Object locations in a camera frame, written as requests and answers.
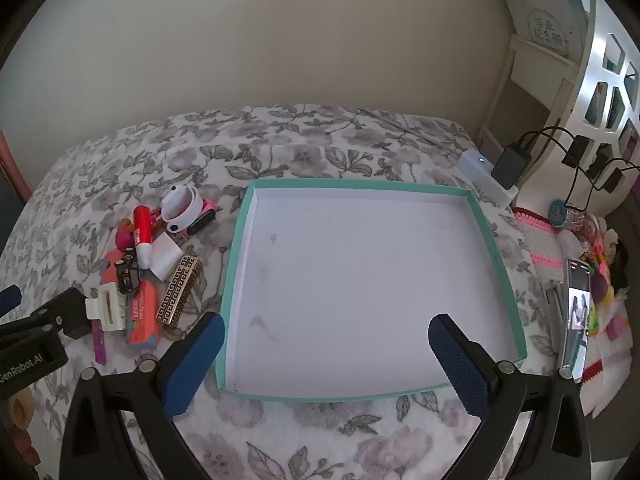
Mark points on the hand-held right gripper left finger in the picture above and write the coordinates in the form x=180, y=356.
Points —
x=195, y=360

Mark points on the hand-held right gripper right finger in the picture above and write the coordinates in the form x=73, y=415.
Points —
x=460, y=370

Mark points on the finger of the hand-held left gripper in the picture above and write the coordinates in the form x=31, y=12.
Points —
x=10, y=300
x=65, y=312

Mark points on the white hair clip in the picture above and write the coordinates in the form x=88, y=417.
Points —
x=110, y=310

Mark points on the purple tube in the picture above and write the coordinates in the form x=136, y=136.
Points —
x=100, y=347

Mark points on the orange blue green toy knife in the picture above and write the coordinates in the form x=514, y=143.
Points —
x=109, y=267

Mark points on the orange and blue toy box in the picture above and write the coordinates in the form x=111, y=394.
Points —
x=142, y=317

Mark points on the gold patterned lighter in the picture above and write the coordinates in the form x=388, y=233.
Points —
x=177, y=292

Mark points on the black toy car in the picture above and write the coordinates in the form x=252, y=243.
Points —
x=127, y=277

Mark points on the pink toy dog figure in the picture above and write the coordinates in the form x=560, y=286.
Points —
x=122, y=237

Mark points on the white charger plug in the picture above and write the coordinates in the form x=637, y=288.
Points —
x=164, y=257

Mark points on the red glue tube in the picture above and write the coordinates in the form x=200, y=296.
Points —
x=141, y=227

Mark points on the teal cardboard box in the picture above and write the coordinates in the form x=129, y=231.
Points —
x=350, y=285

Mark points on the white smart watch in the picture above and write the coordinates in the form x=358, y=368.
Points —
x=182, y=205

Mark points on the dark teal cabinet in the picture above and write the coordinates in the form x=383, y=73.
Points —
x=6, y=190

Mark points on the metal phone stand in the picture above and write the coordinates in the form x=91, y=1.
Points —
x=552, y=305

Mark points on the smartphone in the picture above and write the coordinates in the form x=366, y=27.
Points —
x=577, y=310

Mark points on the white and pink crocheted mat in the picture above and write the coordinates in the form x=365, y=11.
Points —
x=540, y=240

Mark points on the white plastic case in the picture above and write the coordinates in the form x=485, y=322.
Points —
x=570, y=245

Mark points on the pile of colourful toys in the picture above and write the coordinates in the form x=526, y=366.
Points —
x=602, y=280

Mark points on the colourful tape roll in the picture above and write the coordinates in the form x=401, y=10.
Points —
x=562, y=214

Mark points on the white power strip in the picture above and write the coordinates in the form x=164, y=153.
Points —
x=477, y=172

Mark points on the black power adapter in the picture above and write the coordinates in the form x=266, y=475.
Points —
x=510, y=165

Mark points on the floral blanket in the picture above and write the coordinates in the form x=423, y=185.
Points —
x=325, y=135

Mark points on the white printed round board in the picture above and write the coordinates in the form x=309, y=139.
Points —
x=545, y=20

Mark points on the pink bed rail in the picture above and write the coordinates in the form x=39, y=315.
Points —
x=12, y=165

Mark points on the white wooden frame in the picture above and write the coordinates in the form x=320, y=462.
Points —
x=535, y=60

